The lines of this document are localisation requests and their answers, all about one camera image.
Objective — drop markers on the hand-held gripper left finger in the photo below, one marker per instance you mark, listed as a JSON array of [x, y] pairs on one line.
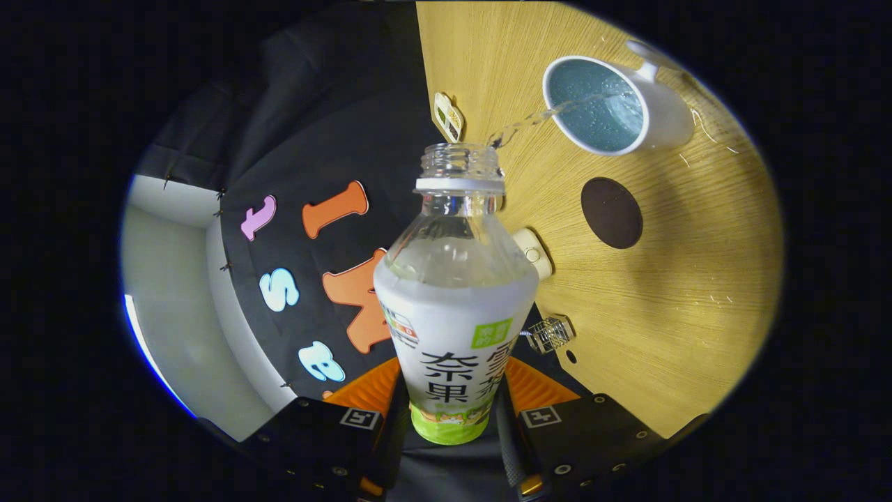
[[394, 432]]

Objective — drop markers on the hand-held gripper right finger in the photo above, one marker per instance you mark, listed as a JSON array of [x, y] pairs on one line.
[[509, 439]]

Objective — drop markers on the clear juice bottle white label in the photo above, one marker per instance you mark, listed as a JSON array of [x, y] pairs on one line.
[[453, 314]]

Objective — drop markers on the dark brown round coaster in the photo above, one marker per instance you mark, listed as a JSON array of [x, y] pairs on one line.
[[612, 213]]

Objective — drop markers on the white toaster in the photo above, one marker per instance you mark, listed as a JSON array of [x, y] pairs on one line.
[[535, 254]]

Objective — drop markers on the wooden table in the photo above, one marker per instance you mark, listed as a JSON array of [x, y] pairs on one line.
[[662, 314]]

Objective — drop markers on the white divided dish with beans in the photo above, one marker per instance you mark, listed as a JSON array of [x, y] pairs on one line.
[[449, 117]]

